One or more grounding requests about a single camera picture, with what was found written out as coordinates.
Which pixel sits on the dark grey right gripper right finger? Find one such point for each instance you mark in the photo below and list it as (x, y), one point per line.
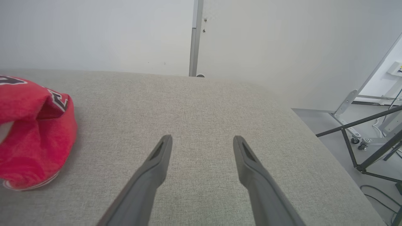
(260, 185)

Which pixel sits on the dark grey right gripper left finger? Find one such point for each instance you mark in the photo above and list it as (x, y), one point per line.
(147, 175)

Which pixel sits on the red and white jersey garment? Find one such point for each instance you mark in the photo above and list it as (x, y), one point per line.
(37, 141)

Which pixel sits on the black tripod stand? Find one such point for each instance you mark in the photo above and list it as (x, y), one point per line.
(351, 147)

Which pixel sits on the white metal frame with casters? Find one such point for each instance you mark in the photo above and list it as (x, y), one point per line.
(345, 103)

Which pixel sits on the grey partition post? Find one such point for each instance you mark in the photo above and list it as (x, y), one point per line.
(195, 37)

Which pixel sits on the white wall box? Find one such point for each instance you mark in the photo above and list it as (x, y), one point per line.
(396, 69)

